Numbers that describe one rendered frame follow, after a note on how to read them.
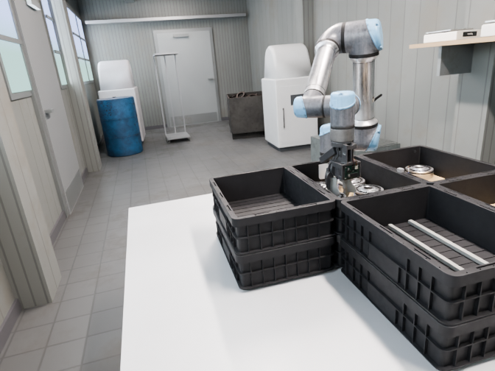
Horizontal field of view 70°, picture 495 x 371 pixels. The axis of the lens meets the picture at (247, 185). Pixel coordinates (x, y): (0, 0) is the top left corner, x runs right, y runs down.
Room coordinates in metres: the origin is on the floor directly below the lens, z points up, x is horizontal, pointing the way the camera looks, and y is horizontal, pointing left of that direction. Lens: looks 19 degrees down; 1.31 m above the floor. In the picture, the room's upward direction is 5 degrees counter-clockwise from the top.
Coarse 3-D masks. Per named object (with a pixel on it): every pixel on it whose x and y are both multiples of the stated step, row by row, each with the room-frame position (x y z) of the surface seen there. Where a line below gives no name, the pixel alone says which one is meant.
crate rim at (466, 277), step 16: (384, 192) 0.94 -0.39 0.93; (400, 192) 0.93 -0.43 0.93; (448, 192) 0.90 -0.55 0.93; (352, 208) 0.84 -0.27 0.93; (480, 208) 0.79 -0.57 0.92; (368, 224) 0.76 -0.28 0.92; (384, 240) 0.70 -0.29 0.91; (400, 240) 0.66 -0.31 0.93; (416, 256) 0.60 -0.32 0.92; (432, 272) 0.56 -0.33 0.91; (448, 272) 0.53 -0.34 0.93; (464, 272) 0.53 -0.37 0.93; (480, 272) 0.53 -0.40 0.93
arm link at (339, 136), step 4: (352, 128) 1.12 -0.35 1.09; (332, 132) 1.10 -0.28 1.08; (336, 132) 1.08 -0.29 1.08; (340, 132) 1.08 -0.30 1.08; (344, 132) 1.07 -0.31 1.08; (348, 132) 1.07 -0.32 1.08; (352, 132) 1.08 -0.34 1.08; (332, 136) 1.10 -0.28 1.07; (336, 136) 1.08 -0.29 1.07; (340, 136) 1.08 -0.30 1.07; (344, 136) 1.07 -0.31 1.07; (348, 136) 1.07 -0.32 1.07; (352, 136) 1.08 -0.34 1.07; (332, 140) 1.10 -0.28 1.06; (336, 140) 1.08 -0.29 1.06; (340, 140) 1.08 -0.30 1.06; (344, 140) 1.07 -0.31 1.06; (348, 140) 1.07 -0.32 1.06; (352, 140) 1.08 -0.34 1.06
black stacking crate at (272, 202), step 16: (240, 176) 1.24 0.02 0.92; (256, 176) 1.25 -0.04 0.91; (272, 176) 1.27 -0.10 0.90; (288, 176) 1.23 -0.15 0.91; (224, 192) 1.22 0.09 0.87; (240, 192) 1.24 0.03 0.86; (256, 192) 1.25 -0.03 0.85; (272, 192) 1.26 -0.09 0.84; (288, 192) 1.24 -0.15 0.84; (304, 192) 1.09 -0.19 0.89; (240, 208) 1.15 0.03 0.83; (256, 208) 1.14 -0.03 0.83; (272, 208) 1.13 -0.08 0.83; (224, 224) 1.01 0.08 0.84; (272, 224) 0.86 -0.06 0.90; (288, 224) 0.88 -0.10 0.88; (304, 224) 0.89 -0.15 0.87; (320, 224) 0.91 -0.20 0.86; (240, 240) 0.85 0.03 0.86; (256, 240) 0.86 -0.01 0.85; (272, 240) 0.87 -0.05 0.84; (288, 240) 0.88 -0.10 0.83; (304, 240) 0.89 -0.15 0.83
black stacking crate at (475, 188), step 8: (448, 184) 0.97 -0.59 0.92; (456, 184) 0.98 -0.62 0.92; (464, 184) 0.99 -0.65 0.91; (472, 184) 0.99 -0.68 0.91; (480, 184) 1.00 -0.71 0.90; (488, 184) 1.01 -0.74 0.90; (464, 192) 0.99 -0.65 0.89; (472, 192) 0.99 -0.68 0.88; (480, 192) 1.00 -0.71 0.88; (488, 192) 1.01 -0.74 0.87; (480, 200) 1.00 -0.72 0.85; (488, 200) 1.01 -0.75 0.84
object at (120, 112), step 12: (120, 96) 6.37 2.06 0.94; (132, 96) 6.13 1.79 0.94; (108, 108) 5.83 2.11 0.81; (120, 108) 5.87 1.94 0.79; (132, 108) 6.03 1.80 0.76; (108, 120) 5.83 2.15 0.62; (120, 120) 5.85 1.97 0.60; (132, 120) 5.98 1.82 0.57; (108, 132) 5.86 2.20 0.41; (120, 132) 5.84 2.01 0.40; (132, 132) 5.94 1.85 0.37; (108, 144) 5.89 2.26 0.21; (120, 144) 5.83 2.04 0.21; (132, 144) 5.91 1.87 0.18; (120, 156) 5.84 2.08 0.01
